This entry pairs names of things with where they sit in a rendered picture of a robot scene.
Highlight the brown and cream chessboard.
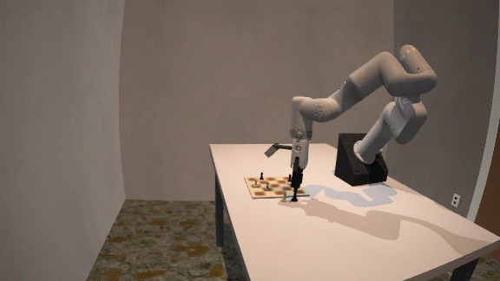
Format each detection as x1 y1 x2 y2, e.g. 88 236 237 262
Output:
244 176 310 199

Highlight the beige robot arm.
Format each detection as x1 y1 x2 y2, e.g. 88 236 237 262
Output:
290 45 438 164

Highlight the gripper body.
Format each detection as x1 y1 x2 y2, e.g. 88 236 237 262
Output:
290 136 312 170

